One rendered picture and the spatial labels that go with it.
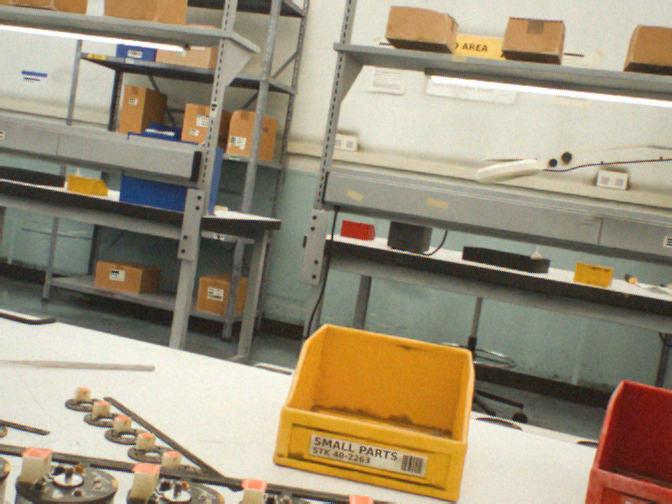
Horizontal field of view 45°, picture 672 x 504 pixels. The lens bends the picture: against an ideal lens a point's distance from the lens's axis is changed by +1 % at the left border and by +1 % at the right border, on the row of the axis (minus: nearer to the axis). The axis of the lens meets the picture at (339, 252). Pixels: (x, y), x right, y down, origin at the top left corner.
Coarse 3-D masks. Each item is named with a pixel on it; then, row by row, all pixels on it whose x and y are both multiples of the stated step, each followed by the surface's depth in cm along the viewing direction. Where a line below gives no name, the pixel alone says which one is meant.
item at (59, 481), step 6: (78, 468) 22; (54, 480) 21; (60, 480) 21; (66, 480) 21; (72, 480) 21; (78, 480) 21; (60, 486) 21; (66, 486) 21; (72, 486) 21; (78, 486) 21; (60, 492) 20; (18, 498) 20; (24, 498) 20; (114, 498) 21
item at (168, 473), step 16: (0, 448) 23; (16, 448) 23; (80, 464) 22; (96, 464) 22; (112, 464) 23; (128, 464) 23; (192, 480) 23; (208, 480) 23; (224, 480) 23; (240, 480) 23; (304, 496) 23; (320, 496) 23; (336, 496) 23
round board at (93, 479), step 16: (64, 464) 22; (16, 480) 21; (96, 480) 21; (112, 480) 22; (32, 496) 20; (48, 496) 20; (64, 496) 20; (80, 496) 20; (96, 496) 20; (112, 496) 21
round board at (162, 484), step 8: (160, 480) 22; (168, 480) 22; (176, 480) 22; (184, 480) 22; (160, 488) 22; (168, 488) 22; (184, 488) 22; (192, 488) 22; (200, 488) 22; (208, 488) 22; (128, 496) 21; (152, 496) 20; (192, 496) 21; (200, 496) 21; (208, 496) 21; (216, 496) 22
